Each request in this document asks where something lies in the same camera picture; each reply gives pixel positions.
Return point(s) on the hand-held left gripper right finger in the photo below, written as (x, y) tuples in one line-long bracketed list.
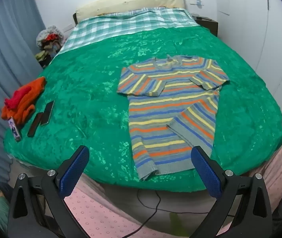
[(206, 171)]

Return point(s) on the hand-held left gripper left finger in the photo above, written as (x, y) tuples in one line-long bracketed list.
[(75, 168)]

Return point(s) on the striped knit sweater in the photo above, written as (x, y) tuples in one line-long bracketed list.
[(160, 119)]

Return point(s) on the pile of mixed clothes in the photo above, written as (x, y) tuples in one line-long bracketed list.
[(47, 53)]

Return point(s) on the pink dotted mattress cover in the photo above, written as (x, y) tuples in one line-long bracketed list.
[(93, 210)]

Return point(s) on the dark slim phone case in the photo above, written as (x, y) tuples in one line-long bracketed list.
[(35, 124)]

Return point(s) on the black smartphone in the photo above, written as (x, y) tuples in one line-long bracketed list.
[(47, 112)]

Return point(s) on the small printed card box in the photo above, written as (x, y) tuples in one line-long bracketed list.
[(15, 129)]

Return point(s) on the green velvet blanket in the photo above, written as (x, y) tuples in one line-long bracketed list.
[(81, 91)]

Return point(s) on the orange fleece garment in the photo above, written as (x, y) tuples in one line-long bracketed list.
[(28, 96)]

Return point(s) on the red fleece garment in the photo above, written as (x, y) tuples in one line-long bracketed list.
[(14, 99)]

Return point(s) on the white wardrobe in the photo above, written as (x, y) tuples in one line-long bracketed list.
[(260, 29)]

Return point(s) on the grey curtain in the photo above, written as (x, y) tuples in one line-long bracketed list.
[(4, 54)]

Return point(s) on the grey frilly hat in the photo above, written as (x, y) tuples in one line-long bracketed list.
[(48, 33)]

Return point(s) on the dark wooden nightstand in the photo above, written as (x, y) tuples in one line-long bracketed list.
[(209, 24)]

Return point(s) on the green plaid bed sheet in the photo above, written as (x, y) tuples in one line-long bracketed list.
[(111, 27)]

